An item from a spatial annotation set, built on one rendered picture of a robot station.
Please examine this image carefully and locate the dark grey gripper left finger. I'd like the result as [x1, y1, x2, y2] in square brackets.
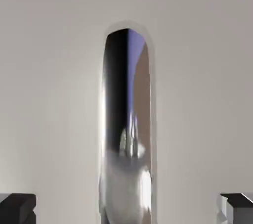
[0, 193, 37, 224]

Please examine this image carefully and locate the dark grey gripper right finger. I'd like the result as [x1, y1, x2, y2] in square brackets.
[216, 192, 253, 224]

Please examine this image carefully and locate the pale grey drawer front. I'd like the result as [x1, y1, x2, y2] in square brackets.
[0, 0, 253, 224]

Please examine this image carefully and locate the curved shiny metal drawer handle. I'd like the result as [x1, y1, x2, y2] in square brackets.
[98, 28, 153, 224]

